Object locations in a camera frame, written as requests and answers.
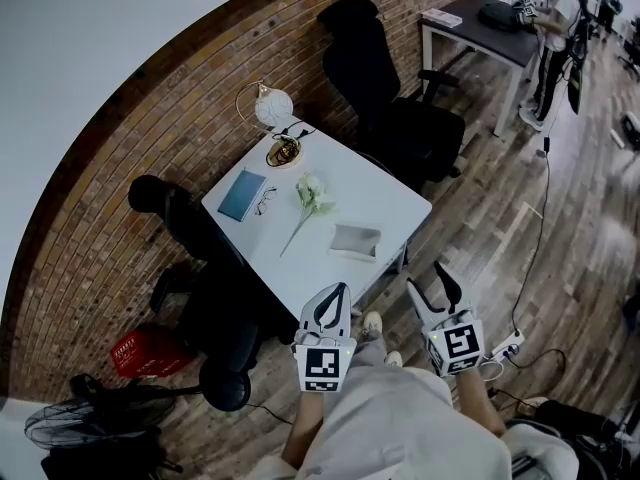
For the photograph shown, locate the thin-framed eyeglasses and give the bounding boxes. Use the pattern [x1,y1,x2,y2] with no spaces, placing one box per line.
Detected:
[253,186,279,217]

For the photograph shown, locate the black floor cable with adapter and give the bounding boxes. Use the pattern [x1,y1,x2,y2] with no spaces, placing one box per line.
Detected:
[509,136,552,335]

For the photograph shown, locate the person's left forearm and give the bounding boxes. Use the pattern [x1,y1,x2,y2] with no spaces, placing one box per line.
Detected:
[281,391,332,472]

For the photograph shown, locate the black floor fan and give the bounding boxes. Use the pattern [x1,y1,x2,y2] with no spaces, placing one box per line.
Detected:
[24,362,253,452]

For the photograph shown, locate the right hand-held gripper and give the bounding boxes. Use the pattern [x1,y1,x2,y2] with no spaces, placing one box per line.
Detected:
[405,260,487,378]

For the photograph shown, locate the white artificial flower bouquet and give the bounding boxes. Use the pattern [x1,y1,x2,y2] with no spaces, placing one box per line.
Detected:
[278,171,339,260]

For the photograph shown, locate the person's light shirt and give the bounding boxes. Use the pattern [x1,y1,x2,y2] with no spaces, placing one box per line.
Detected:
[259,367,581,480]

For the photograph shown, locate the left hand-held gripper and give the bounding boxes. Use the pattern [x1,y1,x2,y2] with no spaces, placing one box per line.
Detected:
[292,281,358,395]

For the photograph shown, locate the white cloth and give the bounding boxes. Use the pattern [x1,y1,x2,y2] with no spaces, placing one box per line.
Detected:
[327,222,386,265]

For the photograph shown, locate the black lamp cord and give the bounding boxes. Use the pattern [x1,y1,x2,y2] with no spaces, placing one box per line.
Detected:
[281,121,314,142]

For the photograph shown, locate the person's right forearm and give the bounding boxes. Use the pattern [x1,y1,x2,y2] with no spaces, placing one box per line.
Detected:
[456,369,508,437]

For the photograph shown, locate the black bag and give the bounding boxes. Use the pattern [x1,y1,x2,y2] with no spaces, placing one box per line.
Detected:
[476,3,522,32]

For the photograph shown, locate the black office chair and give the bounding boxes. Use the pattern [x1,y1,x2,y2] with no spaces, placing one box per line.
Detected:
[316,0,467,195]
[39,427,184,480]
[126,173,262,412]

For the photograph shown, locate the white power strip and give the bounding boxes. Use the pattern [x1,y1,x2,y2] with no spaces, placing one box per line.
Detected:
[491,329,527,362]

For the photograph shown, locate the white flat box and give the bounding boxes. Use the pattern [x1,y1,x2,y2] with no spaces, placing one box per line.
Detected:
[420,9,464,30]

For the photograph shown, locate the blue notebook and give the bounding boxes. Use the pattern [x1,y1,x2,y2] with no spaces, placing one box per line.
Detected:
[216,168,269,224]

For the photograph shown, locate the person's left shoe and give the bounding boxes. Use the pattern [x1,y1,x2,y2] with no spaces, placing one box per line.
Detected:
[360,310,384,342]

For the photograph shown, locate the gold lamp with white globe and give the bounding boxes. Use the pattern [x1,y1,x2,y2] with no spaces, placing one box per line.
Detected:
[235,79,307,169]

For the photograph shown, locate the person's grey trousers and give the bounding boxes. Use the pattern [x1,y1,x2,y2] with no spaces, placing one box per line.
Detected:
[344,332,389,375]

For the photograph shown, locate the dark desk with white legs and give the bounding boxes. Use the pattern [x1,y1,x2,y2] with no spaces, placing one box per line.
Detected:
[419,0,542,137]

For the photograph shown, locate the red plastic crate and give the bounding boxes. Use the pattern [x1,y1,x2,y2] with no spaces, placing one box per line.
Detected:
[110,324,197,381]

